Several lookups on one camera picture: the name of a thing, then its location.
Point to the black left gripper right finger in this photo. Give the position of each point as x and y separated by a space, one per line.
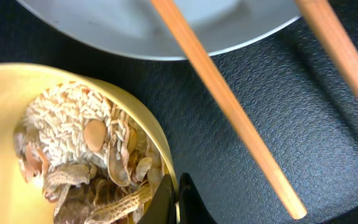
191 206

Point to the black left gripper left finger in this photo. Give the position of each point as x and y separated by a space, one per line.
162 209

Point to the food scraps pile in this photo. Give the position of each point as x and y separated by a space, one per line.
93 161

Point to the yellow bowl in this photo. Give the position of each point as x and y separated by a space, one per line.
20 83

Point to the left wooden chopstick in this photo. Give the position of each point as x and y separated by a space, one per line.
224 97

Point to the wooden chopstick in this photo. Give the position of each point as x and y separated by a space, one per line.
328 29
224 97

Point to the round black tray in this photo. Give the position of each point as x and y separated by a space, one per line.
298 102

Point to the grey plate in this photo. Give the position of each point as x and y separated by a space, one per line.
133 28

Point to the right wooden chopstick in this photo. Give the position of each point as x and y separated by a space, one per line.
328 29

